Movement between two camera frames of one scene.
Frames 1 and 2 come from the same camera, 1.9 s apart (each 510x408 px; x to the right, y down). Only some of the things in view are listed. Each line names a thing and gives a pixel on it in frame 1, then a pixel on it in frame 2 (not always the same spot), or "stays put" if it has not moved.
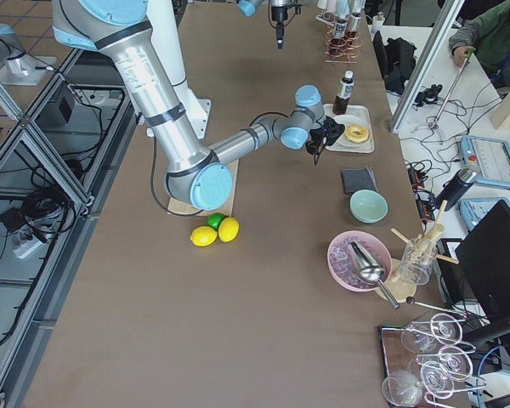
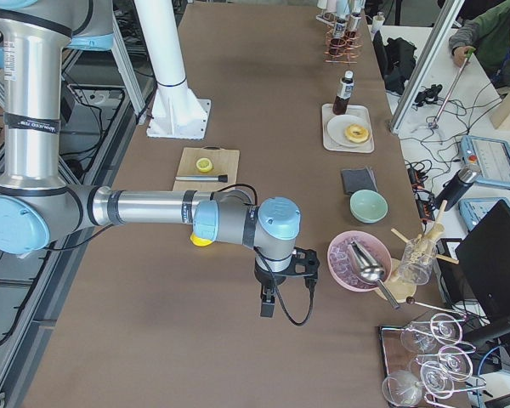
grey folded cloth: [355, 179] stays put
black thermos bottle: [455, 188] stays put
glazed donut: [356, 138] stays put
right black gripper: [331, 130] to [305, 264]
